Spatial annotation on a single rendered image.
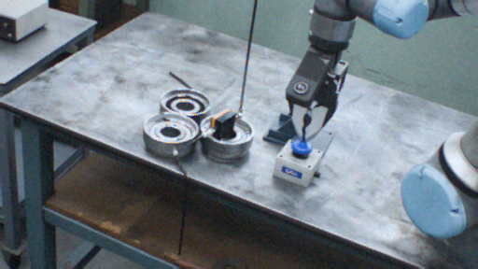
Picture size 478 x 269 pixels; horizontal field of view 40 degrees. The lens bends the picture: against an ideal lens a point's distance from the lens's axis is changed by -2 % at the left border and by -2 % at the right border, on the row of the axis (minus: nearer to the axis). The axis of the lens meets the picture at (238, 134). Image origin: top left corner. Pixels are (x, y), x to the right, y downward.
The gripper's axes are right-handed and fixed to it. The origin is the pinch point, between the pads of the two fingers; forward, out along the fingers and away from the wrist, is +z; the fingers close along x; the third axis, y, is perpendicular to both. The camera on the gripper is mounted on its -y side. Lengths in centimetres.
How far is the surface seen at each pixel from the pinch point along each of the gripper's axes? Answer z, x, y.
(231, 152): 6.1, 12.1, -4.1
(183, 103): 5.8, 27.7, 5.9
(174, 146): 4.9, 21.2, -10.0
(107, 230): 33.5, 35.5, -9.2
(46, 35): 20, 88, 37
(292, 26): 51, 52, 161
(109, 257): 88, 60, 32
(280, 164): 5.1, 2.3, -3.6
